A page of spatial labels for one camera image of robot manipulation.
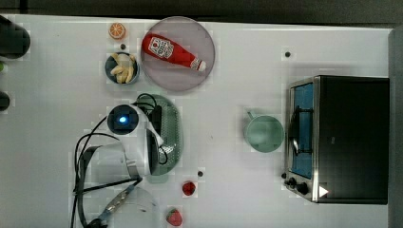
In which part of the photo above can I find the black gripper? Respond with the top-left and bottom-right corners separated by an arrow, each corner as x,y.
148,105 -> 163,134

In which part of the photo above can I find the green strainer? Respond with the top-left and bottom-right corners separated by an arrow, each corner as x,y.
136,94 -> 183,183

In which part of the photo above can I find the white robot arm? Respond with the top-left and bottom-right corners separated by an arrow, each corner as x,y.
72,103 -> 163,228

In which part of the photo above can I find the pink plate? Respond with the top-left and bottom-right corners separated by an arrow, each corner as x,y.
140,16 -> 215,91

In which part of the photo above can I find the peeled banana toy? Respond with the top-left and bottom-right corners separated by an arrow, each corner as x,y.
110,53 -> 136,84

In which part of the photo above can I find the red ketchup bottle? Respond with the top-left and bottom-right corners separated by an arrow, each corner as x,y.
142,33 -> 206,72

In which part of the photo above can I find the blue bowl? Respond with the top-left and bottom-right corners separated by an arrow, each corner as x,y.
105,52 -> 140,85

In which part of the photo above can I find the red round fruit toy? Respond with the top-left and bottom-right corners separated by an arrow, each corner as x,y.
182,181 -> 196,196

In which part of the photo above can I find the orange slice toy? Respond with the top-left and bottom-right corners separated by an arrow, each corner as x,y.
108,23 -> 126,40

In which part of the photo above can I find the strawberry toy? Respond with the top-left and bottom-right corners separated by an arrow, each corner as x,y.
165,208 -> 182,227

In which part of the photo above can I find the green mug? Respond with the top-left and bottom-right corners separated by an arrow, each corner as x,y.
243,110 -> 284,153

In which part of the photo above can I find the black round object lower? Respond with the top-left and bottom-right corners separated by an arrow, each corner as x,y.
0,91 -> 10,111

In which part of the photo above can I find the black cylinder upper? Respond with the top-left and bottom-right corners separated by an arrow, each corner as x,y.
0,16 -> 31,59

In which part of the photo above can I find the black toaster oven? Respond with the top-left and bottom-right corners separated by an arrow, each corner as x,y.
281,75 -> 390,204

